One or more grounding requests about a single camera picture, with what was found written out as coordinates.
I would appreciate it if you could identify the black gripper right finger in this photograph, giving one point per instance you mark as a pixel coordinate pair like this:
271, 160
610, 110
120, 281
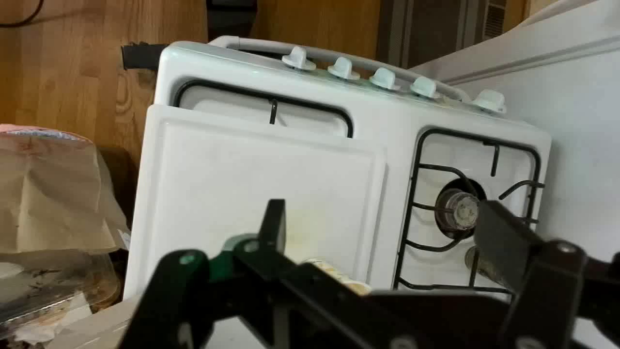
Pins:
516, 246

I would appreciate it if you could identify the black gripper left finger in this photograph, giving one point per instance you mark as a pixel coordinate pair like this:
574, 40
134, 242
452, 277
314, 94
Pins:
271, 226

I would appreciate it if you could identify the round stove burner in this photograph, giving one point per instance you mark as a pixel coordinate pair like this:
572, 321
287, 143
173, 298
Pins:
457, 209

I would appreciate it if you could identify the black stove grate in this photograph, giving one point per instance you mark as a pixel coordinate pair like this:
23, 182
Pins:
494, 162
273, 114

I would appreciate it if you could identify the white stove knob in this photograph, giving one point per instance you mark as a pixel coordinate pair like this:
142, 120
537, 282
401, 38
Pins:
343, 69
424, 87
299, 59
488, 102
384, 79

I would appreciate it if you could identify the white gas stove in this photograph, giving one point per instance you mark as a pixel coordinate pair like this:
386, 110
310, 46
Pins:
388, 123

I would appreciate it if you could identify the black stand foot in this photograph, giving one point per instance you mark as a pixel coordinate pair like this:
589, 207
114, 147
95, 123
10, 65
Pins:
233, 17
142, 56

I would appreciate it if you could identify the brown paper bag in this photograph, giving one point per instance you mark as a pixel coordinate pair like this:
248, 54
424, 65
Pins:
51, 187

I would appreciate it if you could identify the crumpled plastic wrap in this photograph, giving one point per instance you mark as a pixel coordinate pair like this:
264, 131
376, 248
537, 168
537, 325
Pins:
45, 284

